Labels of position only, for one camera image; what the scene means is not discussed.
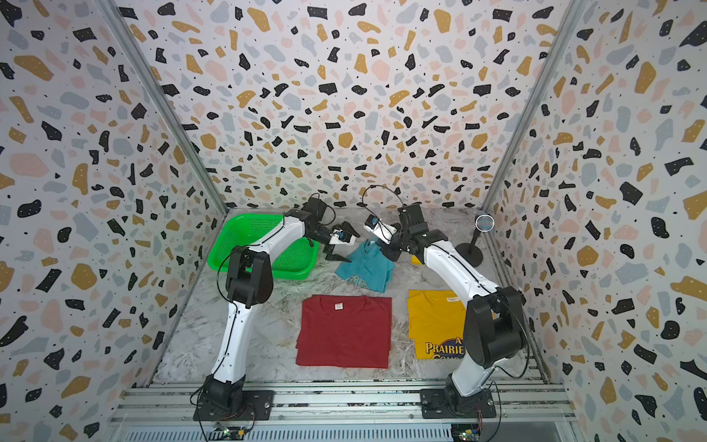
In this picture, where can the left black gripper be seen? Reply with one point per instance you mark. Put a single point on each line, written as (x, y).
(331, 257)

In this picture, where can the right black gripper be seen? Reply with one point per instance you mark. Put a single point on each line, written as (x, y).
(388, 253)

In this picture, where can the teal t-shirt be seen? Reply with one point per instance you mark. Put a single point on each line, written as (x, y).
(367, 268)

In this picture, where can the red t-shirt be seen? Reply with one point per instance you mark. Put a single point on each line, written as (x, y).
(345, 332)

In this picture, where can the green plastic basket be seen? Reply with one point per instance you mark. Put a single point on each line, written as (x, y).
(294, 264)

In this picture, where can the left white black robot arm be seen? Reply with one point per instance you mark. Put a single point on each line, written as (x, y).
(249, 283)

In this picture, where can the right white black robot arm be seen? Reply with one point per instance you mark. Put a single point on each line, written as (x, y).
(494, 328)

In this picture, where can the yellow printed folded t-shirt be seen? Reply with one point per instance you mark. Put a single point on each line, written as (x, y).
(436, 324)

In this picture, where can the black stand with round gauge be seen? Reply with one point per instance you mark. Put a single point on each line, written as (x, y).
(470, 251)

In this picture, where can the right green circuit board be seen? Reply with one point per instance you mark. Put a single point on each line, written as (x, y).
(466, 433)

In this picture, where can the green circuit board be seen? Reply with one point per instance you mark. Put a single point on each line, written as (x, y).
(466, 433)
(231, 433)

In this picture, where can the left green circuit board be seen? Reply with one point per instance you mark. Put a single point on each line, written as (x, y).
(231, 433)

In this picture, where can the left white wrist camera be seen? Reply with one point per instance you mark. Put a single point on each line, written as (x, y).
(342, 236)

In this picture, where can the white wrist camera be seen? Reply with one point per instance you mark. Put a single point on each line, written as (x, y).
(342, 236)
(380, 229)

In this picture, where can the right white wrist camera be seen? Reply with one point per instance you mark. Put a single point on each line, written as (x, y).
(380, 229)

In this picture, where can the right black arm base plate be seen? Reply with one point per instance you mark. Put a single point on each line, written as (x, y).
(447, 404)

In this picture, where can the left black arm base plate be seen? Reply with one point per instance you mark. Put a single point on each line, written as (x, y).
(241, 406)

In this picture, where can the aluminium rail frame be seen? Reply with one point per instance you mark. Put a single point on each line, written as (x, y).
(355, 410)

